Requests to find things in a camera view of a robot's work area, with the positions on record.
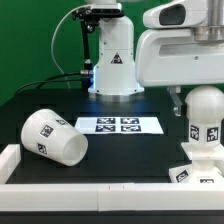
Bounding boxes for white marker sheet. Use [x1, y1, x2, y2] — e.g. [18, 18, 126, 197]
[75, 117, 163, 134]

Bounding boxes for white lamp base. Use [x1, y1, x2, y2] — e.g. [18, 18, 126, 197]
[169, 142, 224, 184]

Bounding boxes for white fence rail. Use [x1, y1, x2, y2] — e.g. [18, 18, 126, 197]
[0, 183, 224, 211]
[0, 144, 21, 184]

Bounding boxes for white lamp shade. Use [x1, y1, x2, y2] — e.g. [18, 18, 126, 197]
[21, 109, 88, 166]

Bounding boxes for white front fence rail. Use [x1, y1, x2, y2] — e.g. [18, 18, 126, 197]
[0, 183, 224, 211]

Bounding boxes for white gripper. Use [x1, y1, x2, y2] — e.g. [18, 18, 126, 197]
[135, 29, 224, 116]

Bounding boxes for white lamp bulb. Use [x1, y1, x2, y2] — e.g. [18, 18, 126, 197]
[185, 85, 224, 147]

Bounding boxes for black table cables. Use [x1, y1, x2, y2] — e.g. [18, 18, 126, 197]
[14, 69, 91, 96]

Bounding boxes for black camera on stand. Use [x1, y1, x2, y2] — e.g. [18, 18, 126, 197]
[72, 2, 124, 74]

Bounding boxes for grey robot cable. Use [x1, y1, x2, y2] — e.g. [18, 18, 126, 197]
[50, 4, 88, 89]

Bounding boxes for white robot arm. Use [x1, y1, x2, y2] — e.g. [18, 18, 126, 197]
[88, 0, 224, 115]

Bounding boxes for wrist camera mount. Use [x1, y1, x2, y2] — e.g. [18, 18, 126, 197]
[143, 0, 207, 29]

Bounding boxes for white left fence rail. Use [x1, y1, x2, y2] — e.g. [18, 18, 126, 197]
[0, 144, 21, 184]

